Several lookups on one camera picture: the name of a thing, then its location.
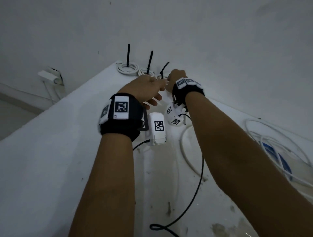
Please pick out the white checkered marker tag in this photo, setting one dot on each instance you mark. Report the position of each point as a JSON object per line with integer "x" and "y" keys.
{"x": 188, "y": 81}
{"x": 121, "y": 107}

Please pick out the person's right hand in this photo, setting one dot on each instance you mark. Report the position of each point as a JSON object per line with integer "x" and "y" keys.
{"x": 174, "y": 75}

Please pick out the person's left forearm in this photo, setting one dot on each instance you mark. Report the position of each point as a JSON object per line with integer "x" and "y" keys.
{"x": 107, "y": 190}

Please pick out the white power adapter box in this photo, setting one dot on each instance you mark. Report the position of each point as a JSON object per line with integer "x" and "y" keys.
{"x": 49, "y": 77}

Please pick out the person's right forearm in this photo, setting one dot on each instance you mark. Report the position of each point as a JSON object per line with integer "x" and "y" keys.
{"x": 244, "y": 171}

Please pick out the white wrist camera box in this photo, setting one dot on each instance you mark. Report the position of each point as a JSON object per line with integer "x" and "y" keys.
{"x": 157, "y": 136}
{"x": 174, "y": 117}

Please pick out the person's left hand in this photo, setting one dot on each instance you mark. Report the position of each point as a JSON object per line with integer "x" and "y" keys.
{"x": 141, "y": 88}

